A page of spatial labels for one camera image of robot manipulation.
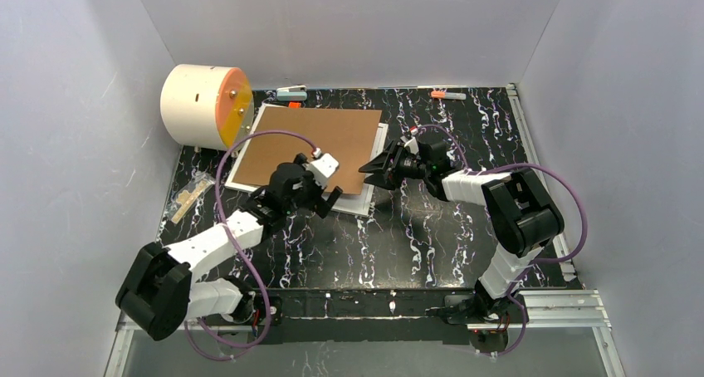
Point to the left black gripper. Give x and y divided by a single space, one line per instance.
317 190

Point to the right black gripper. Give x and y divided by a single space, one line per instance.
396 162

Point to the brown cardboard backing board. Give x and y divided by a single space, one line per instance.
347 134

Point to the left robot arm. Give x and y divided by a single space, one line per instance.
164 286

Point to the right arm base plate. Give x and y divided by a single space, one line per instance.
468 310

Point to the cream cylindrical drum device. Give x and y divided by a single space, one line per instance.
209 107

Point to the white picture frame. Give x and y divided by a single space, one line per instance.
353 204

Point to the aluminium rail front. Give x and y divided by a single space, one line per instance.
545 307

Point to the orange grey utility knife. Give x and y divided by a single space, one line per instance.
445 95

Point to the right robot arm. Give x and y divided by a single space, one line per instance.
523 216

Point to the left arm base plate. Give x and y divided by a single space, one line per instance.
252 310

